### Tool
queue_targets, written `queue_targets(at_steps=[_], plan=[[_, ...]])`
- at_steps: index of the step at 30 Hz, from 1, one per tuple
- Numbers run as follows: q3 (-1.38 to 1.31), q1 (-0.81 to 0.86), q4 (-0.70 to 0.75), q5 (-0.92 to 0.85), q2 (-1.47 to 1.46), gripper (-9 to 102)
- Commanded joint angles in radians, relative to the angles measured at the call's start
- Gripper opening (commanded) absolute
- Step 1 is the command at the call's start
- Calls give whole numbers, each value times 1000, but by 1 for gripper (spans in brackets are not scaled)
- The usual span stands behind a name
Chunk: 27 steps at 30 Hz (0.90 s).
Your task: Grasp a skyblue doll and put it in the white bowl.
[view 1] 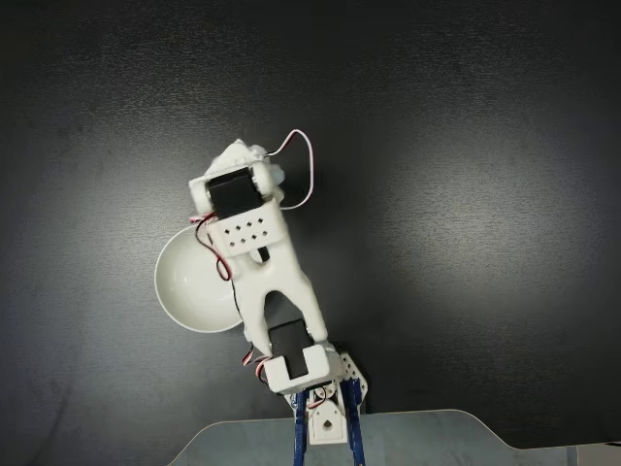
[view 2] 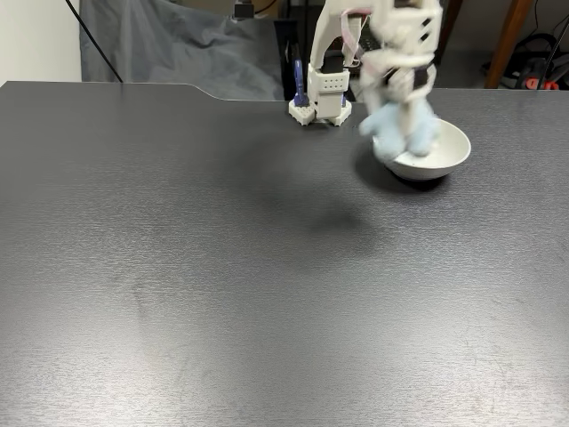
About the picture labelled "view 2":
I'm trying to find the thin wooden table leg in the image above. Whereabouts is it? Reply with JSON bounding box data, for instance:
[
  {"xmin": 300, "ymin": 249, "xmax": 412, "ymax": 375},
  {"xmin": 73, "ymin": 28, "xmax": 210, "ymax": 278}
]
[{"xmin": 438, "ymin": 0, "xmax": 465, "ymax": 66}]

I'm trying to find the thick wooden table leg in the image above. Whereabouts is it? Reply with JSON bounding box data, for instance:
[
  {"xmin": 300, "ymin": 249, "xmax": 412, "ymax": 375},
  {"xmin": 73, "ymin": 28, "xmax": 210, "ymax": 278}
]
[{"xmin": 483, "ymin": 0, "xmax": 536, "ymax": 89}]

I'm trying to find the black red vacuum cleaner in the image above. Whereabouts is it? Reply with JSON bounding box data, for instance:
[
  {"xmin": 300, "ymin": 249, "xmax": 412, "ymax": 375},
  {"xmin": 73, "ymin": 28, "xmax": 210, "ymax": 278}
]
[{"xmin": 482, "ymin": 32, "xmax": 569, "ymax": 92}]

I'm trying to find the white ceramic bowl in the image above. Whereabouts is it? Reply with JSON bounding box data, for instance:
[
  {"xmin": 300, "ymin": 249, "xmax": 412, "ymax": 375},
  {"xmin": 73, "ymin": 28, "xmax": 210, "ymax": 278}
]
[{"xmin": 372, "ymin": 117, "xmax": 472, "ymax": 182}]

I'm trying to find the black computer case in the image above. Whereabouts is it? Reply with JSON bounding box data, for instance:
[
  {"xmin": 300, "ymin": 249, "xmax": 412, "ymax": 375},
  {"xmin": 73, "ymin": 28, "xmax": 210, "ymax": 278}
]
[{"xmin": 272, "ymin": 18, "xmax": 315, "ymax": 102}]

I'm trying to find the grey cloth sheet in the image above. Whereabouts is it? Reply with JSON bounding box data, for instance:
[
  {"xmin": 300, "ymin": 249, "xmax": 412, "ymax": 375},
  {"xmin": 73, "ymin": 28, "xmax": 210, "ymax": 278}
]
[{"xmin": 79, "ymin": 0, "xmax": 285, "ymax": 101}]

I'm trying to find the thin black pole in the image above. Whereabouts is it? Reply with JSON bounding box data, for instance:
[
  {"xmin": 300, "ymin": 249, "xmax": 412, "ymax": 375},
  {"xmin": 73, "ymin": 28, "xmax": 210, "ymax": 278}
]
[{"xmin": 64, "ymin": 0, "xmax": 125, "ymax": 84}]

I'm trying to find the skyblue plush doll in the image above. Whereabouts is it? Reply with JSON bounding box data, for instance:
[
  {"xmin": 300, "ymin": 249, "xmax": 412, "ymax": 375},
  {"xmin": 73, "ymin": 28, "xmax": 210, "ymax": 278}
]
[{"xmin": 357, "ymin": 100, "xmax": 443, "ymax": 163}]

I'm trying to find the red white servo cable bundle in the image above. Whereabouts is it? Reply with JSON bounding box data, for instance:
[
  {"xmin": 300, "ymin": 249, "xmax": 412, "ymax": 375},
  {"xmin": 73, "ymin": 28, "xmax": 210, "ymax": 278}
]
[{"xmin": 339, "ymin": 9, "xmax": 371, "ymax": 68}]

